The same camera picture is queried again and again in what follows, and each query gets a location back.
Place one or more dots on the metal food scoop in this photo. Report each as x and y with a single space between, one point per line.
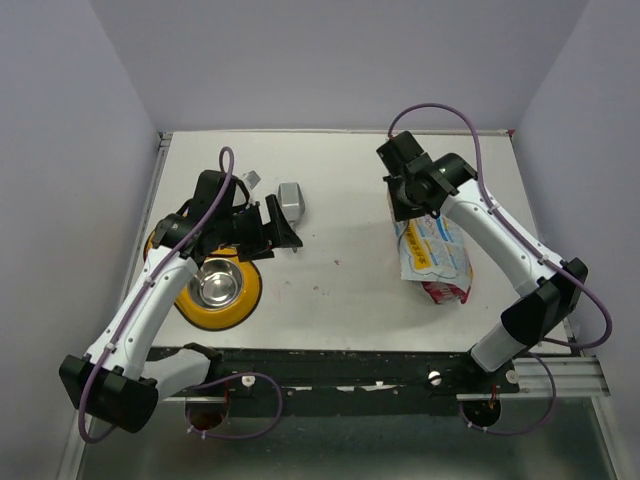
291 201

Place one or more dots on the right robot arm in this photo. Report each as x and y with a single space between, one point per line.
343 289

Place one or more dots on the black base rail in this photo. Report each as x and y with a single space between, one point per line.
331 383

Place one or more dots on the yellow double pet bowl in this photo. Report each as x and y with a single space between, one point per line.
222 294

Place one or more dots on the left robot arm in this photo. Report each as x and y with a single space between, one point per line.
114 381

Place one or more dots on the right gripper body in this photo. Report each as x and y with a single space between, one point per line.
403 205

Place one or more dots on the aluminium frame rail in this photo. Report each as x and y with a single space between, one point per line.
574 377

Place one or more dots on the pet food bag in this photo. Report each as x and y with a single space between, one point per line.
434 259

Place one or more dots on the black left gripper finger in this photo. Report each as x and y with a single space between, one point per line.
279 232
254 252

